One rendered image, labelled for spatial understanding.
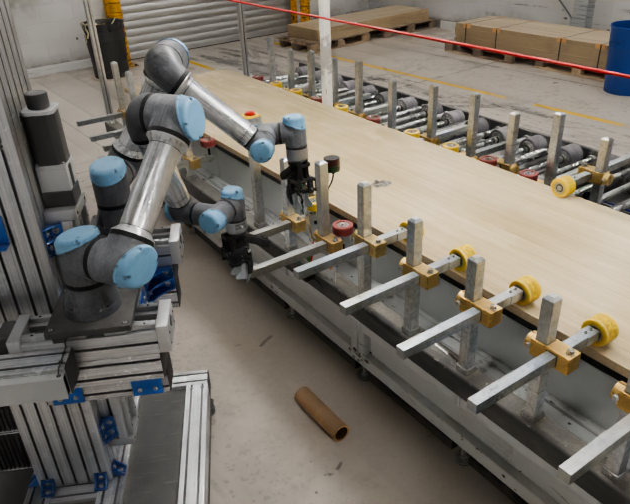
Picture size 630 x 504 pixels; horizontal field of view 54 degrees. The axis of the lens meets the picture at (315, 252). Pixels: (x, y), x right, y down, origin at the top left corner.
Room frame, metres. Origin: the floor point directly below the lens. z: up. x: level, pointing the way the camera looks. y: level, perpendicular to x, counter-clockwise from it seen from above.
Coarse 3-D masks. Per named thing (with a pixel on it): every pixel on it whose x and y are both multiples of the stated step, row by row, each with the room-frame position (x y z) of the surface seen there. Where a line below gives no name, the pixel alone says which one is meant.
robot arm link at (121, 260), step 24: (168, 96) 1.66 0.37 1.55; (144, 120) 1.64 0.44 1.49; (168, 120) 1.59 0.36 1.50; (192, 120) 1.62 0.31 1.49; (168, 144) 1.57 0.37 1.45; (144, 168) 1.52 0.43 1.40; (168, 168) 1.54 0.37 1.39; (144, 192) 1.47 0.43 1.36; (144, 216) 1.44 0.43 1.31; (120, 240) 1.37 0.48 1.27; (144, 240) 1.39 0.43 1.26; (96, 264) 1.35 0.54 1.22; (120, 264) 1.32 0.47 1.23; (144, 264) 1.36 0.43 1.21
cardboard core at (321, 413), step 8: (296, 392) 2.13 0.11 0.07; (304, 392) 2.12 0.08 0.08; (312, 392) 2.13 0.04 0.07; (296, 400) 2.12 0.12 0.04; (304, 400) 2.08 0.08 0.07; (312, 400) 2.06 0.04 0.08; (320, 400) 2.07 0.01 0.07; (304, 408) 2.06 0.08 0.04; (312, 408) 2.03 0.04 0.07; (320, 408) 2.01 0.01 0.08; (328, 408) 2.02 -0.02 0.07; (312, 416) 2.01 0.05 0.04; (320, 416) 1.98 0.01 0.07; (328, 416) 1.96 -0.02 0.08; (336, 416) 1.97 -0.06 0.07; (320, 424) 1.96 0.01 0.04; (328, 424) 1.93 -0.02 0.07; (336, 424) 1.91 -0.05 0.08; (344, 424) 1.92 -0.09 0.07; (328, 432) 1.91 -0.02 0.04; (336, 432) 1.89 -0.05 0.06; (344, 432) 1.92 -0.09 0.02; (336, 440) 1.89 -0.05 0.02
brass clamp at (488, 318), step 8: (456, 296) 1.52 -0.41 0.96; (456, 304) 1.50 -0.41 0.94; (464, 304) 1.49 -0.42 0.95; (472, 304) 1.46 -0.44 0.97; (480, 304) 1.46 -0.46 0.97; (488, 304) 1.45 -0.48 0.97; (496, 304) 1.45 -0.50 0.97; (488, 312) 1.41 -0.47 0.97; (496, 312) 1.42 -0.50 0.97; (480, 320) 1.43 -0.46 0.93; (488, 320) 1.41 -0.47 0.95; (496, 320) 1.42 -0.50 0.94
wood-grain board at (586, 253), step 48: (240, 96) 4.02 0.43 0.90; (288, 96) 3.96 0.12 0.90; (336, 144) 3.03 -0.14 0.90; (384, 144) 2.99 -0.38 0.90; (432, 144) 2.96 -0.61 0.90; (336, 192) 2.43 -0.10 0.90; (384, 192) 2.41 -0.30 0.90; (432, 192) 2.38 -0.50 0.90; (480, 192) 2.36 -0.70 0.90; (528, 192) 2.34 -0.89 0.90; (432, 240) 1.97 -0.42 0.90; (480, 240) 1.95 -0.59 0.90; (528, 240) 1.94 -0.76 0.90; (576, 240) 1.92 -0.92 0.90; (624, 240) 1.90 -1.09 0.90; (576, 288) 1.62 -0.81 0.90; (624, 288) 1.60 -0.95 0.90; (624, 336) 1.37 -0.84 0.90
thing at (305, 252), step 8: (344, 240) 2.10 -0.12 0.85; (304, 248) 2.03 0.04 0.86; (312, 248) 2.03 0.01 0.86; (320, 248) 2.05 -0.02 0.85; (280, 256) 1.98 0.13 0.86; (288, 256) 1.98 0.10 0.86; (296, 256) 1.99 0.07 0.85; (304, 256) 2.01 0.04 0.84; (264, 264) 1.93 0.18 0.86; (272, 264) 1.93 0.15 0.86; (280, 264) 1.95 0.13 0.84; (288, 264) 1.97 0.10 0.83; (256, 272) 1.89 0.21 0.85; (264, 272) 1.91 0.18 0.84
